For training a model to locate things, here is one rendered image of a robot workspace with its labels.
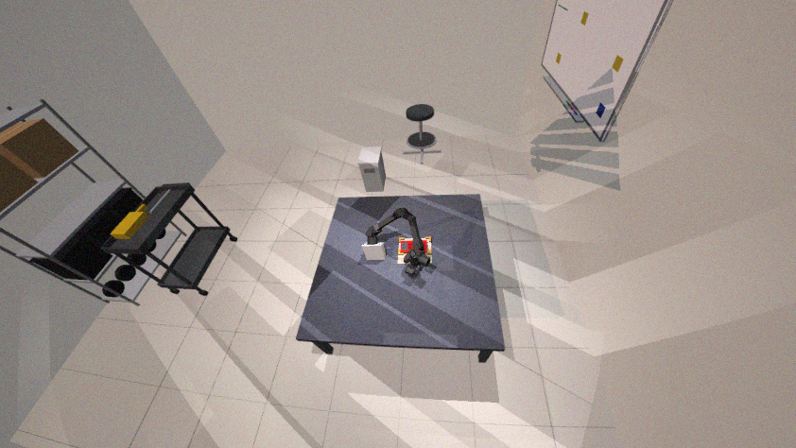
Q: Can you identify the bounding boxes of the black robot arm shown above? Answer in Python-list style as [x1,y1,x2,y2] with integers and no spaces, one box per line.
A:
[365,208,430,267]

